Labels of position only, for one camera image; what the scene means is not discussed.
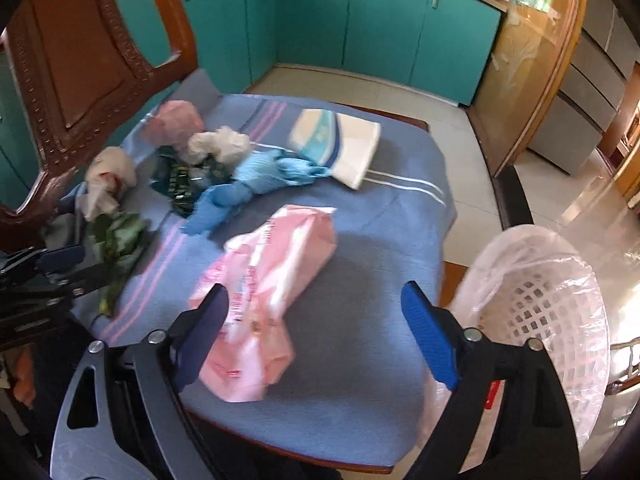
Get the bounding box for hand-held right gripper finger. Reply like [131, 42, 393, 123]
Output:
[401, 281, 583, 480]

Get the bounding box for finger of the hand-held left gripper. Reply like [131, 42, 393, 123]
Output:
[0, 245, 86, 283]
[50, 260, 126, 308]

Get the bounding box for green plastic wrapper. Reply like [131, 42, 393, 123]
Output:
[89, 211, 150, 317]

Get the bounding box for beige paper wad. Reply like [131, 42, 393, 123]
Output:
[82, 146, 137, 222]

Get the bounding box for white basket with plastic liner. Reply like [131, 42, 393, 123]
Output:
[425, 225, 612, 461]

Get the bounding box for dark green snack wrapper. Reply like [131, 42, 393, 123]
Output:
[150, 146, 236, 218]

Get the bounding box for large pink packet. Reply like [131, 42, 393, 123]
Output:
[189, 205, 337, 403]

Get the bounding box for pink plastic bag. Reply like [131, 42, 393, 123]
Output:
[141, 101, 205, 147]

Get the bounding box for white tissue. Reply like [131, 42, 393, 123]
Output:
[187, 127, 252, 166]

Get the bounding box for light blue bag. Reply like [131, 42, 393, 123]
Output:
[180, 152, 333, 236]

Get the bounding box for white and blue paper cup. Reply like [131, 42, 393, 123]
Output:
[290, 109, 382, 191]

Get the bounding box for person's left hand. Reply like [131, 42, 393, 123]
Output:
[12, 347, 37, 407]

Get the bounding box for blue striped seat blanket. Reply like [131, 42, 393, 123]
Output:
[42, 69, 458, 468]

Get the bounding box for carved wooden chair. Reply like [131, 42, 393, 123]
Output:
[0, 0, 536, 476]

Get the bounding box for wooden framed glass sliding door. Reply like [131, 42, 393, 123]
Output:
[467, 0, 591, 178]

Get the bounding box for grey refrigerator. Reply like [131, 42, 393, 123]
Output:
[527, 0, 640, 177]

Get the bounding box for teal kitchen base cabinets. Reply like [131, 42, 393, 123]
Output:
[0, 0, 502, 208]

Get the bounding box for wooden doorway frame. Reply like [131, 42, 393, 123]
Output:
[597, 62, 640, 211]

